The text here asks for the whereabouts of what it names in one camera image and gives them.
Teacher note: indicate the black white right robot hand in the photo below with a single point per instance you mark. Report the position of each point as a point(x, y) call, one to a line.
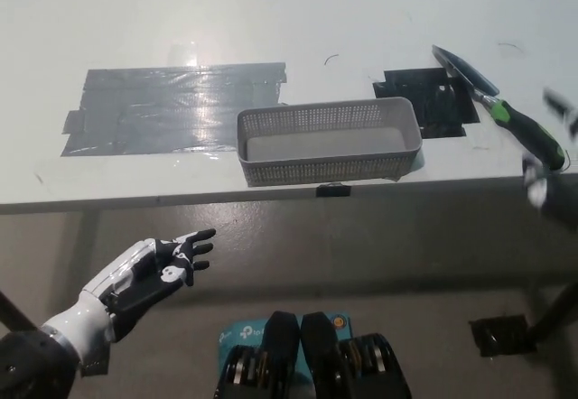
point(560, 205)

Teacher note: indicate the teal tp-link box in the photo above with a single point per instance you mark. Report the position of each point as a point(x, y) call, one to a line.
point(239, 333)

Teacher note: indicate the black tape patch on desk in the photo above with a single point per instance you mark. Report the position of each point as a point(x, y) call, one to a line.
point(433, 101)

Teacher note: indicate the black robot left body block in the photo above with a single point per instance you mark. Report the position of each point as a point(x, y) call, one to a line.
point(280, 336)

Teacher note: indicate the black slanted table leg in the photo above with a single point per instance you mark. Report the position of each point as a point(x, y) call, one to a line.
point(13, 311)
point(555, 313)

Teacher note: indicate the grey perforated plastic basket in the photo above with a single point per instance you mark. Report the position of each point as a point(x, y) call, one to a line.
point(316, 171)

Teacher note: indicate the large grey duct tape patch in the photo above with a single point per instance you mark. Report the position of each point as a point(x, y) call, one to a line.
point(149, 110)

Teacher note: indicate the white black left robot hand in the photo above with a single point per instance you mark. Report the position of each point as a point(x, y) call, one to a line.
point(95, 302)

